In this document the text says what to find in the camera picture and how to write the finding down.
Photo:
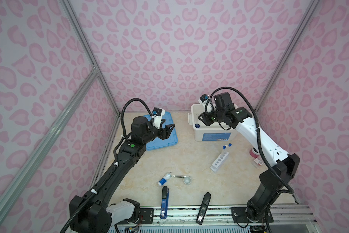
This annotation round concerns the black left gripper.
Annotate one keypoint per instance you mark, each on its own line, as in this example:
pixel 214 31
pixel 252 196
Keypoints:
pixel 165 133

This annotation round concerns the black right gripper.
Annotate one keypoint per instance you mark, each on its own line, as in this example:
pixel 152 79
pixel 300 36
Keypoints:
pixel 206 120

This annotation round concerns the metal tweezers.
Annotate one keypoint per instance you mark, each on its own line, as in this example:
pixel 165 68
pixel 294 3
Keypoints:
pixel 180 176

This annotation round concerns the small white blue-label bottle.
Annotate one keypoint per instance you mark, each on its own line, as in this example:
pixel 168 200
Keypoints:
pixel 164 179

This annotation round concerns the small white round cup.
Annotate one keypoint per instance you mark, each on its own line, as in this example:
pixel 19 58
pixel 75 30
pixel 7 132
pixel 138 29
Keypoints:
pixel 187 180

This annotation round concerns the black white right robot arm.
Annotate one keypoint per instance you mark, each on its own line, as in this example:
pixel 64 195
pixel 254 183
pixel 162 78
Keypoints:
pixel 281 165

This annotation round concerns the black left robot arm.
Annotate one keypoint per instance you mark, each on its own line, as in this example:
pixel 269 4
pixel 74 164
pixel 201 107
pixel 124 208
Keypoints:
pixel 91 213

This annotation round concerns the white plastic storage bin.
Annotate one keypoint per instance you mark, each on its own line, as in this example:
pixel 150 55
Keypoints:
pixel 208 133

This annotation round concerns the blue plastic bin lid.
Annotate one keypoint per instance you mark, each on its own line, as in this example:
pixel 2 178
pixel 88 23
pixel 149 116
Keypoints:
pixel 171 141

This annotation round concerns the white test tube rack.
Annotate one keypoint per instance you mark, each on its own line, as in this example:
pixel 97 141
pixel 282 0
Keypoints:
pixel 219 161

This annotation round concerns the pink white tape roll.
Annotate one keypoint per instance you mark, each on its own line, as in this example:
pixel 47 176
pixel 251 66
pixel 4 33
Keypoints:
pixel 254 153

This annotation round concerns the small clear red-label box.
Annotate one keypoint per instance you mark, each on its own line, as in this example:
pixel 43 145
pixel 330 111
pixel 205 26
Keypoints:
pixel 257 163

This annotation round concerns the blue black stapler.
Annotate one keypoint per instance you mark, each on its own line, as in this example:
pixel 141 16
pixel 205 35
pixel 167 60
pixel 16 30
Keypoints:
pixel 164 202

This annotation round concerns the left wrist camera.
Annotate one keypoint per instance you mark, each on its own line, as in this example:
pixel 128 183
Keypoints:
pixel 157 116

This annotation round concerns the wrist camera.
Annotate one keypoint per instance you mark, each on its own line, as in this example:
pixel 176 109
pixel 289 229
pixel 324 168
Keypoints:
pixel 157 116
pixel 206 102

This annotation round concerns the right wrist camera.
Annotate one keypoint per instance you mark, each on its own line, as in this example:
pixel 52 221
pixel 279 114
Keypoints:
pixel 206 102

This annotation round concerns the aluminium diagonal frame bar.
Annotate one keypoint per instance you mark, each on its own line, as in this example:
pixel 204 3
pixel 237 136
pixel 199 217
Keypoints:
pixel 25 174

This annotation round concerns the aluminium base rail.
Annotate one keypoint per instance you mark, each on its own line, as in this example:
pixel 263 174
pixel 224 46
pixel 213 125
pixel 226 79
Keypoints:
pixel 225 215

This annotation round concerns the aluminium corner frame post left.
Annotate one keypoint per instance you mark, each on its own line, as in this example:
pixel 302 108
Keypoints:
pixel 75 24

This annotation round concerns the aluminium corner frame post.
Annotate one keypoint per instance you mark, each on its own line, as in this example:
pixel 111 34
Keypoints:
pixel 75 24
pixel 293 42

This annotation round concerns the aluminium corner frame post right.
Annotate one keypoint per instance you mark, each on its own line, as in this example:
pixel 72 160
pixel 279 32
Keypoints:
pixel 293 42

